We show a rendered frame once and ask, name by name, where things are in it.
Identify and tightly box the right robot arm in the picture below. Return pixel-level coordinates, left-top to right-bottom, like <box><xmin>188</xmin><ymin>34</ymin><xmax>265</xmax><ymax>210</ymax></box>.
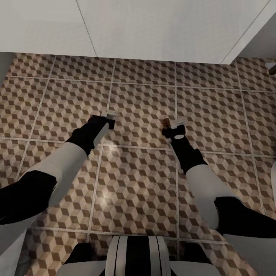
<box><xmin>162</xmin><ymin>117</ymin><xmax>276</xmax><ymax>276</ymax></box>

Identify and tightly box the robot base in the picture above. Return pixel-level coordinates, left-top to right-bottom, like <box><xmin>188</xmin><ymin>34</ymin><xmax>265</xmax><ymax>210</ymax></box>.
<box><xmin>55</xmin><ymin>243</ymin><xmax>221</xmax><ymax>276</ymax></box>

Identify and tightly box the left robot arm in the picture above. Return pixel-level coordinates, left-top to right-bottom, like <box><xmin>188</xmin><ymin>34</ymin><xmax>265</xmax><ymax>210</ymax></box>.
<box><xmin>0</xmin><ymin>110</ymin><xmax>120</xmax><ymax>256</ymax></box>

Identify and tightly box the mousetrap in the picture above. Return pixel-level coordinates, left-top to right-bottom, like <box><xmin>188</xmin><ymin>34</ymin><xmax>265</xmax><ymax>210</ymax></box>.
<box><xmin>161</xmin><ymin>118</ymin><xmax>171</xmax><ymax>130</ymax></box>

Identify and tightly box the robot trunk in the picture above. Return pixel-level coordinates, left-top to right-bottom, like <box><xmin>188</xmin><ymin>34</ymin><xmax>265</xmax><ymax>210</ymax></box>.
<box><xmin>105</xmin><ymin>236</ymin><xmax>171</xmax><ymax>276</ymax></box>

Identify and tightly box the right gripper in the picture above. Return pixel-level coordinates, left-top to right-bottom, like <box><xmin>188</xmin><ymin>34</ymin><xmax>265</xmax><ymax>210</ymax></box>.
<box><xmin>162</xmin><ymin>125</ymin><xmax>186</xmax><ymax>139</ymax></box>

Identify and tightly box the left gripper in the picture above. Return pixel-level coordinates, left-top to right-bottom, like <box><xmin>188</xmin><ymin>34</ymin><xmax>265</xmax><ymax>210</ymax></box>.
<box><xmin>105</xmin><ymin>118</ymin><xmax>115</xmax><ymax>130</ymax></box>

